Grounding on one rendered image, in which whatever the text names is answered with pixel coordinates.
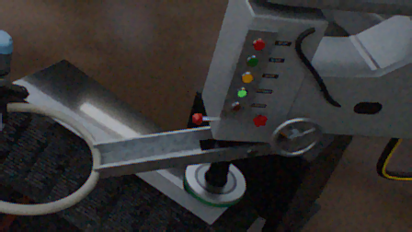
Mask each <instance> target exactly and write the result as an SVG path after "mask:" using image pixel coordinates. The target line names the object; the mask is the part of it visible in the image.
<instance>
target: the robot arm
mask: <svg viewBox="0 0 412 232"><path fill-rule="evenodd" d="M12 44H13V41H12V39H11V37H10V36H9V35H8V34H7V33H6V32H4V31H3V30H0V132H1V131H2V129H3V128H4V126H5V125H6V120H7V100H6V94H7V95H10V96H14V97H18V98H22V99H27V97H28V96H29V92H28V90H27V89H26V88H25V87H23V86H21V85H17V84H14V83H10V82H9V79H10V67H11V57H12V51H13V46H12Z"/></svg>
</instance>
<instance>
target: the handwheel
mask: <svg viewBox="0 0 412 232"><path fill-rule="evenodd" d="M296 123H307V124H310V125H312V126H314V128H313V129H310V130H307V131H305V132H303V131H302V130H301V129H296V127H295V126H294V124H296ZM286 127H288V128H286ZM280 132H282V133H284V134H286V135H287V137H288V139H289V141H290V146H289V148H288V149H287V150H284V149H279V148H278V145H277V136H278V134H279V133H280ZM315 133H316V135H315V138H314V139H313V141H312V142H311V143H310V144H308V146H306V147H304V148H302V149H299V150H293V149H294V148H295V146H296V145H301V144H302V143H303V142H304V140H305V137H308V136H310V135H313V134H315ZM322 137H323V127H322V126H321V124H320V123H319V122H318V121H317V120H315V119H313V118H310V117H305V116H299V117H293V118H291V119H289V120H287V121H285V122H282V123H281V124H279V125H278V126H277V127H276V128H275V129H274V131H273V132H272V134H271V136H270V138H269V144H270V147H271V149H273V150H274V151H275V152H276V153H277V154H278V155H280V156H284V157H297V156H300V155H303V154H305V153H307V152H308V151H311V150H313V149H314V148H315V147H316V146H317V145H318V144H319V142H320V141H321V139H322Z"/></svg>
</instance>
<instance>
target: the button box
mask: <svg viewBox="0 0 412 232"><path fill-rule="evenodd" d="M278 34H279V31H278V30H277V29H271V28H261V27H255V26H252V25H250V24H246V26H245V29H244V32H243V35H242V40H241V42H240V46H239V48H238V51H237V54H236V57H235V60H234V63H233V67H232V70H231V72H230V75H229V77H228V80H227V82H226V89H225V91H224V93H223V98H222V101H221V104H220V107H219V109H218V114H219V116H220V117H226V118H238V119H246V117H247V115H248V113H249V111H250V106H251V104H252V101H253V99H254V96H255V94H256V92H257V90H258V86H259V83H260V81H261V78H262V76H263V74H264V71H265V69H266V64H267V62H268V59H269V56H270V54H271V51H272V48H273V46H274V44H275V41H276V39H277V37H278ZM257 39H263V40H265V41H266V43H267V46H266V47H265V48H264V49H263V50H262V51H258V52H257V51H254V49H253V47H252V45H253V43H254V41H255V40H257ZM253 56H256V57H258V58H259V59H260V63H259V65H258V66H257V67H254V68H249V67H247V65H246V60H247V59H248V58H250V57H253ZM247 72H250V73H252V74H253V75H254V79H253V81H251V82H250V83H247V84H245V83H243V82H241V81H240V77H241V75H242V74H244V73H247ZM239 88H246V89H247V90H248V92H249V93H248V95H247V96H246V97H245V98H243V99H239V98H238V97H237V96H236V95H235V93H236V91H237V90H238V89H239ZM235 103H240V104H243V106H244V108H243V109H242V110H241V111H240V112H238V113H232V112H231V110H230V108H231V106H232V105H233V104H235Z"/></svg>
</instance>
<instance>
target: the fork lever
mask: <svg viewBox="0 0 412 232"><path fill-rule="evenodd" d="M212 138H213V136H212V129H211V126H204V127H199V128H192V129H187V130H181V131H174V132H169V133H158V134H151V135H146V136H134V137H127V138H121V139H116V140H110V141H105V142H98V143H93V146H94V148H99V149H100V151H101V155H102V163H103V164H102V166H95V167H94V171H96V172H99V173H100V177H99V178H100V179H105V178H111V177H117V176H123V175H129V174H135V173H141V172H147V171H153V170H159V169H165V168H182V167H188V166H194V165H200V164H206V163H212V162H218V161H225V160H230V159H242V158H249V157H260V156H265V155H272V154H277V153H276V152H275V151H274V150H273V149H271V147H270V144H269V143H256V144H250V145H239V146H233V147H226V148H214V149H209V150H203V151H201V147H200V140H205V139H212ZM277 145H278V148H279V149H284V150H287V149H288V148H289V146H290V141H289V139H288V138H287V139H280V140H277Z"/></svg>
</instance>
